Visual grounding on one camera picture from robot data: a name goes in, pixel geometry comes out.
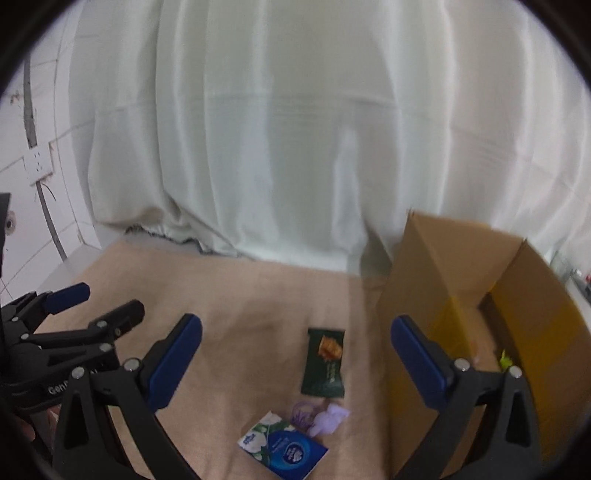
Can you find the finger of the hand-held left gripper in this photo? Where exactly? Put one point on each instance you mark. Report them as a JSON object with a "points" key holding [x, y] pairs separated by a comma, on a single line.
{"points": [[117, 318], [69, 295]]}

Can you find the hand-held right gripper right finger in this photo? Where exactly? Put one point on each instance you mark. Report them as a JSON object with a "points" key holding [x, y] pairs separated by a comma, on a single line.
{"points": [[421, 364]]}

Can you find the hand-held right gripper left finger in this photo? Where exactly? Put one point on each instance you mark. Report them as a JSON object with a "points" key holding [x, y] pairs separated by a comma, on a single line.
{"points": [[173, 364]]}

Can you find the yellow-green long packet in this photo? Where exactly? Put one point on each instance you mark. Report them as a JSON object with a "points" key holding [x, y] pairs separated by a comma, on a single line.
{"points": [[505, 358]]}

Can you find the brown cardboard box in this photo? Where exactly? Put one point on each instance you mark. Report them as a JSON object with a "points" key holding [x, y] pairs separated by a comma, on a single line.
{"points": [[521, 300]]}

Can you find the person's left hand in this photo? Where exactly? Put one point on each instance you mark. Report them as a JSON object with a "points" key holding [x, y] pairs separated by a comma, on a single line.
{"points": [[23, 429]]}

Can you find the beige tablecloth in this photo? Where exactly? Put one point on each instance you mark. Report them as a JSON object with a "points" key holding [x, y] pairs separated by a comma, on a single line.
{"points": [[240, 314]]}

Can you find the dark green snack packet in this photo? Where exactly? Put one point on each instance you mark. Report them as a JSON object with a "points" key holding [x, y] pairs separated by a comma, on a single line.
{"points": [[324, 364]]}

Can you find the purple plastic toy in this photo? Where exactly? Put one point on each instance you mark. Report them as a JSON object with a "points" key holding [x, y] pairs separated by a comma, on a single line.
{"points": [[323, 417]]}

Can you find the blue tissue pack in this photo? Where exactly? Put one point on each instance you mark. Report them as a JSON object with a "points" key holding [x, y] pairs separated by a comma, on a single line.
{"points": [[284, 448]]}

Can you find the white curtain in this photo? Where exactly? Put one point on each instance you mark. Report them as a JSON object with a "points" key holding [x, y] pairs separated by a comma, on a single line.
{"points": [[300, 129]]}

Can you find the white wall socket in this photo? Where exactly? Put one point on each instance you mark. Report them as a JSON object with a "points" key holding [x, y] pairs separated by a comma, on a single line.
{"points": [[39, 165]]}

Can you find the small items by wall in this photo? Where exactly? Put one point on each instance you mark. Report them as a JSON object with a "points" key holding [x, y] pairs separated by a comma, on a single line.
{"points": [[575, 272]]}

